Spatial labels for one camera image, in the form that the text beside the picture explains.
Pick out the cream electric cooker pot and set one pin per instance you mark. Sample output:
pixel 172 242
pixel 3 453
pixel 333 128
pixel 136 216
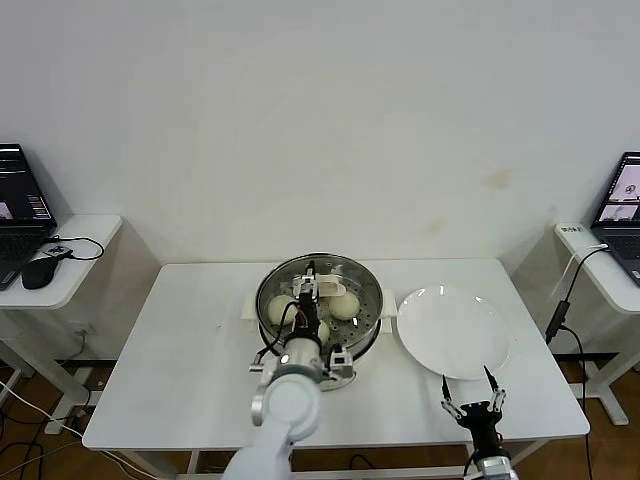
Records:
pixel 362 360

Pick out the perforated steel steamer basket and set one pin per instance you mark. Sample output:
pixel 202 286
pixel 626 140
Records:
pixel 370 300

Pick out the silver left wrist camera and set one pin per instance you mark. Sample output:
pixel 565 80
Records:
pixel 340 361

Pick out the white metal table frame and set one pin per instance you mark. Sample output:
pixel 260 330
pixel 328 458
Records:
pixel 400 471

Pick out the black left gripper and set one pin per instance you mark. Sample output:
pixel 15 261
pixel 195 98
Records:
pixel 307 320

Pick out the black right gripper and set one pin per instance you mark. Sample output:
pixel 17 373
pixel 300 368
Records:
pixel 480 417

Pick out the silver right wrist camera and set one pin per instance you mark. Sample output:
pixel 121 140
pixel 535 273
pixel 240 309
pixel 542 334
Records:
pixel 495 470

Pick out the open black laptop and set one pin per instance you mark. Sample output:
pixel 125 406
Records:
pixel 620 210
pixel 20 200

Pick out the black computer mouse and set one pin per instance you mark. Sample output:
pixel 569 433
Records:
pixel 39 272

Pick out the round white plate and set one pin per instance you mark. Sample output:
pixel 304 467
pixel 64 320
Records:
pixel 450 330

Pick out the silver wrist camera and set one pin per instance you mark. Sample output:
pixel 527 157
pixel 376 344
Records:
pixel 495 470
pixel 340 361

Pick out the white side table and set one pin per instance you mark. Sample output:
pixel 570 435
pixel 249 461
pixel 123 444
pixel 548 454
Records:
pixel 615 295
pixel 75 250

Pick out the white steamed baozi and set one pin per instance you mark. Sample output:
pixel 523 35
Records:
pixel 345 306
pixel 324 332
pixel 277 310

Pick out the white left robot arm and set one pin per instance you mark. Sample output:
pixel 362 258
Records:
pixel 287 405

